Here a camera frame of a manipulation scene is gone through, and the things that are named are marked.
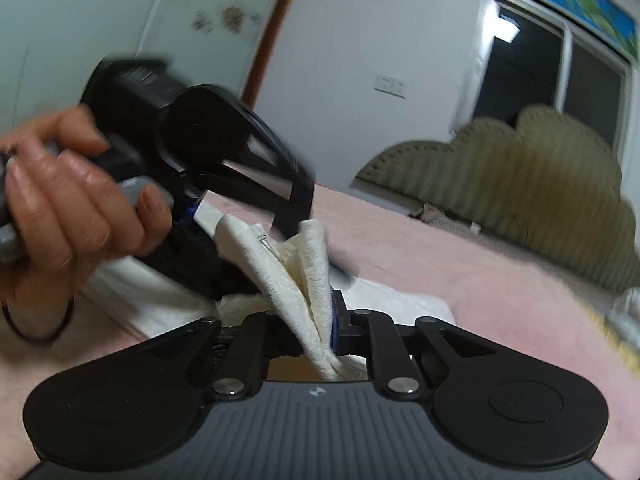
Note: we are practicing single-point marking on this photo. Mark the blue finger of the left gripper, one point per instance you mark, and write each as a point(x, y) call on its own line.
point(203, 214)

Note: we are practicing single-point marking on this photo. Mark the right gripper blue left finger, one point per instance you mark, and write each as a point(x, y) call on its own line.
point(240, 373)

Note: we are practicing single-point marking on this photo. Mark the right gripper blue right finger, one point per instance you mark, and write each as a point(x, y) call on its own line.
point(385, 346)

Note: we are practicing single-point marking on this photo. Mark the white textured pants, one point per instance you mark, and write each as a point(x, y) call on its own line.
point(292, 280)

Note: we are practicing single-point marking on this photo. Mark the person's left hand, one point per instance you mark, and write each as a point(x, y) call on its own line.
point(71, 214)

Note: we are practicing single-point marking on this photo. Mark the glass wardrobe door with flowers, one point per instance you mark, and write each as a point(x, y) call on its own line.
point(49, 48)

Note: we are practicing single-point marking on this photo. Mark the pink bed sheet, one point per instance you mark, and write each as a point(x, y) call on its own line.
point(512, 303)

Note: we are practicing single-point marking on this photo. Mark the black wrist band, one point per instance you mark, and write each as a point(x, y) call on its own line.
point(38, 327)

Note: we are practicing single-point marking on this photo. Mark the olive green tufted headboard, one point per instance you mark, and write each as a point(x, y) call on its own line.
point(545, 181)

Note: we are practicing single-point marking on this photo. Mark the brown wooden door frame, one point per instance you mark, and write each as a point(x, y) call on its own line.
point(264, 52)

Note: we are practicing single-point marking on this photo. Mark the white wall socket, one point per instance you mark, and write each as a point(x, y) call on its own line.
point(390, 85)

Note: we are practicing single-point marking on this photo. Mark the dark window with white frame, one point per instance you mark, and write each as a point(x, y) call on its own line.
point(526, 53)

